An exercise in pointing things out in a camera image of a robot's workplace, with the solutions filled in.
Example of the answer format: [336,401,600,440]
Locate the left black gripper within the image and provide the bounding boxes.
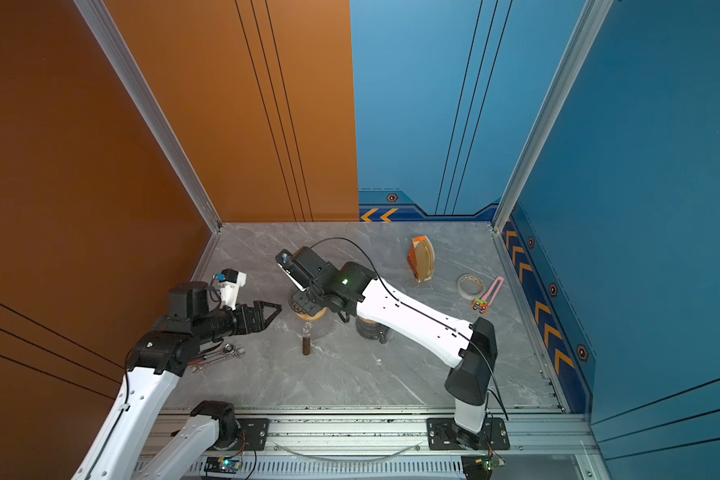
[195,301,282,348]

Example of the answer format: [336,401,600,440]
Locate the grey ribbed glass pitcher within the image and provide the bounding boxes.
[355,317,390,344]

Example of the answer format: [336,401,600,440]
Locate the orange coffee filter box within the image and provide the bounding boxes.
[407,235,435,283]

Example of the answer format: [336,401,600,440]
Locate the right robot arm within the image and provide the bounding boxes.
[275,247,498,450]

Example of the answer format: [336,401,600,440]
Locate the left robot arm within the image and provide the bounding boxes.
[73,282,282,479]

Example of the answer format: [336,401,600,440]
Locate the metal wrench set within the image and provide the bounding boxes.
[190,343,246,373]

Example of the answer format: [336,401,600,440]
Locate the white tape roll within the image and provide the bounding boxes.
[456,274,487,302]

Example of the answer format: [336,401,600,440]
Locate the left green circuit board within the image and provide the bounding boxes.
[202,456,244,477]

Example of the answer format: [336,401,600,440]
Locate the right circuit board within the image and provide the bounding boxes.
[461,456,506,480]

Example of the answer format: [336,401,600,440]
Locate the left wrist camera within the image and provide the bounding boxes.
[214,269,247,310]

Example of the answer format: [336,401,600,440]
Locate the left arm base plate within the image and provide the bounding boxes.
[212,418,270,453]

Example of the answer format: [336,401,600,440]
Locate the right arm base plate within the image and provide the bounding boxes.
[426,417,511,451]

